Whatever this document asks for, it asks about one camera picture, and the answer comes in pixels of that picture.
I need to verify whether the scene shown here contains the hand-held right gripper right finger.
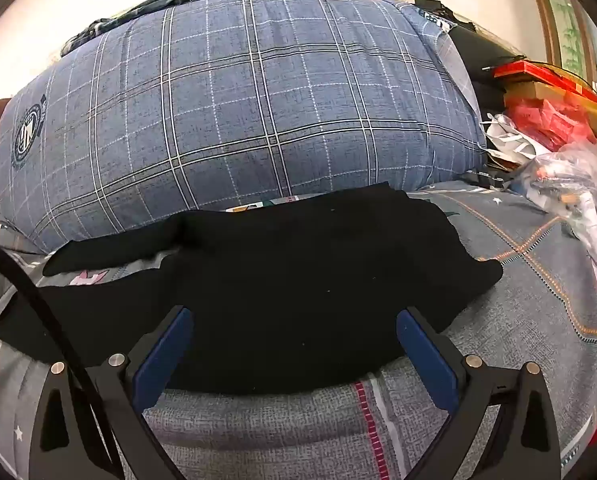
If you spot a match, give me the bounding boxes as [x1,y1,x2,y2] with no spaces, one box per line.
[396,305,563,480]

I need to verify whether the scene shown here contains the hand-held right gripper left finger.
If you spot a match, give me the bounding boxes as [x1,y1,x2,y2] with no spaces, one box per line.
[31,305,195,480]

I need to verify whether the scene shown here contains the black pants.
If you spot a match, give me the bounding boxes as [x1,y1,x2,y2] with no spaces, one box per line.
[0,182,503,396]

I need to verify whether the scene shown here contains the grey star print bed sheet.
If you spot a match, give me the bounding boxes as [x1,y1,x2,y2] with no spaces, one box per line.
[0,180,597,480]

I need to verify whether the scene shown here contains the clear plastic bag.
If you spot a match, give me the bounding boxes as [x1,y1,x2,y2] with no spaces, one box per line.
[511,135,597,262]

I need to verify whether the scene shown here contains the white plastic bag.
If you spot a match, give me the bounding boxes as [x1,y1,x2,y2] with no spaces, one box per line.
[483,112,559,167]

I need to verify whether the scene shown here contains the blue plaid pillow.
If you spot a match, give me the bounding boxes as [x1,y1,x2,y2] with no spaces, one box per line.
[0,0,488,255]

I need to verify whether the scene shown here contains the red plastic bag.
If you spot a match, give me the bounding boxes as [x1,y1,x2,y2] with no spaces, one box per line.
[506,97,597,153]

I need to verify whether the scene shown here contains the black bag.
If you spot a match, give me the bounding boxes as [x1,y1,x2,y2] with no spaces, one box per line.
[449,24,525,92]

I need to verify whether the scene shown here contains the red flat box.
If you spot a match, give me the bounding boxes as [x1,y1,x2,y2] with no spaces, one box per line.
[493,60,597,107]

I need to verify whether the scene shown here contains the dark patterned clothing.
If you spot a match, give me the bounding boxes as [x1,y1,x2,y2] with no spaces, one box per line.
[61,0,219,58]

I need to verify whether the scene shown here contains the wooden framed picture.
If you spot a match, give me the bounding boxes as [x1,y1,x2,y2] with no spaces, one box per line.
[521,0,597,86]

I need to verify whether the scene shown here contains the black cable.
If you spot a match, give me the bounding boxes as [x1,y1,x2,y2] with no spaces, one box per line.
[0,232,134,480]

